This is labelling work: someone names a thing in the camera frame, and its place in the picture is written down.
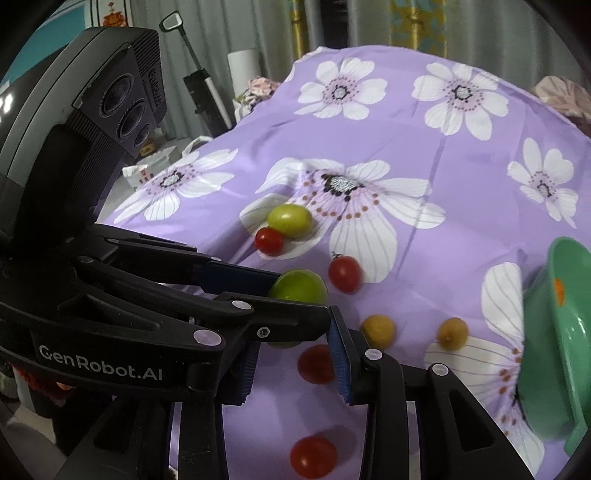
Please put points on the yellow teal patterned curtain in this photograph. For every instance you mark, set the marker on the yellow teal patterned curtain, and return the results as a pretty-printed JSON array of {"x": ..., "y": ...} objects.
[
  {"x": 415, "y": 23},
  {"x": 301, "y": 27}
]

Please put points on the pink crumpled cloth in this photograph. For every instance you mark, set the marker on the pink crumpled cloth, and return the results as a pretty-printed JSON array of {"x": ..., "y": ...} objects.
[{"x": 561, "y": 97}]

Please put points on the red cherry tomato with stem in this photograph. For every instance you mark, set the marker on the red cherry tomato with stem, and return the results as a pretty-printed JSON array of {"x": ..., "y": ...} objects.
[{"x": 345, "y": 274}]

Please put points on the black stick vacuum cleaner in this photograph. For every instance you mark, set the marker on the black stick vacuum cleaner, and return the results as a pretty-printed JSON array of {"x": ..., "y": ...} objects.
[{"x": 201, "y": 92}]

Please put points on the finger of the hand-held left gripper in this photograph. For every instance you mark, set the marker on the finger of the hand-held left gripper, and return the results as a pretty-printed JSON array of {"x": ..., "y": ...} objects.
[
  {"x": 286, "y": 318},
  {"x": 231, "y": 275}
]

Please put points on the purple floral cloth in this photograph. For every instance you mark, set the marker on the purple floral cloth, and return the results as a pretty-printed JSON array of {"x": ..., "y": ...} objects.
[{"x": 461, "y": 184}]

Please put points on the red wall ornament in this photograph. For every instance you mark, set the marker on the red wall ornament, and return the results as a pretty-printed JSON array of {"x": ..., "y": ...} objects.
[{"x": 113, "y": 17}]

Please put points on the green round fruit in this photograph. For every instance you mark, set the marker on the green round fruit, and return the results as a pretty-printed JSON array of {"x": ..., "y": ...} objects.
[
  {"x": 290, "y": 220},
  {"x": 300, "y": 287}
]

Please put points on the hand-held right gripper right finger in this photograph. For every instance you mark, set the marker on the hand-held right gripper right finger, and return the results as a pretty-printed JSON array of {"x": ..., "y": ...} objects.
[{"x": 340, "y": 362}]

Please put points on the white paper roll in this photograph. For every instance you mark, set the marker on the white paper roll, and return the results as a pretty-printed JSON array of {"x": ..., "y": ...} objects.
[{"x": 242, "y": 69}]

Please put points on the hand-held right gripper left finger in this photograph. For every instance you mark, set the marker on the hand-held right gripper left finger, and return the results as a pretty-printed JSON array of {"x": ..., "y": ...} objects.
[{"x": 248, "y": 374}]

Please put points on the pink flowered cloth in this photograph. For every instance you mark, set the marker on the pink flowered cloth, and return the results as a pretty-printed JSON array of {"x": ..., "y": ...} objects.
[{"x": 259, "y": 90}]

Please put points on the grey curtain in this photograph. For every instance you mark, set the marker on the grey curtain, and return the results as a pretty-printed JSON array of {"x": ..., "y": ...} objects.
[{"x": 258, "y": 23}]

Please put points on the green plastic bowl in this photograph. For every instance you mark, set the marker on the green plastic bowl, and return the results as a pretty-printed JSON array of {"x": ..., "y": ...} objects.
[{"x": 545, "y": 346}]

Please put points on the small yellow fruit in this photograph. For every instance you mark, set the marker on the small yellow fruit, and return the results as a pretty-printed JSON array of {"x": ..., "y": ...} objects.
[
  {"x": 453, "y": 333},
  {"x": 378, "y": 331}
]

